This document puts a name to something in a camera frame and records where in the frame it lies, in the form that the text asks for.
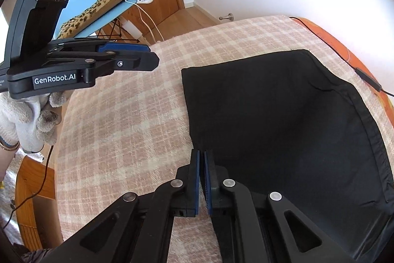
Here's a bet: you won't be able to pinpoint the black pants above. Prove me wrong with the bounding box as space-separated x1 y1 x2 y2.
182 49 393 262

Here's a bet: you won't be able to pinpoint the white gloved left hand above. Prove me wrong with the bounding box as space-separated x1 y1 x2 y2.
1 91 71 153

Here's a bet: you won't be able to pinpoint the leopard print cushion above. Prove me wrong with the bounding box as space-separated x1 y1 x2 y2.
57 0 123 39

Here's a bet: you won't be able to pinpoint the light blue chair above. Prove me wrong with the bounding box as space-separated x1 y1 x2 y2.
54 0 133 39

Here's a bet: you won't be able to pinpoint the pink plaid bed cover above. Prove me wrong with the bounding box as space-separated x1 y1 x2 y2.
49 16 393 262

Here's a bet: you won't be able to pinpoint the metal door stopper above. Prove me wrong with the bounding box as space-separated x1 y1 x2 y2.
218 13 234 21

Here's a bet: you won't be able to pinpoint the orange floral bed sheet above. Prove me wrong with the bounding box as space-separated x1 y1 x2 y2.
291 17 393 118

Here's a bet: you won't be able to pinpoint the black cable with switch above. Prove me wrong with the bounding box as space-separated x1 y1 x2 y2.
289 16 394 98

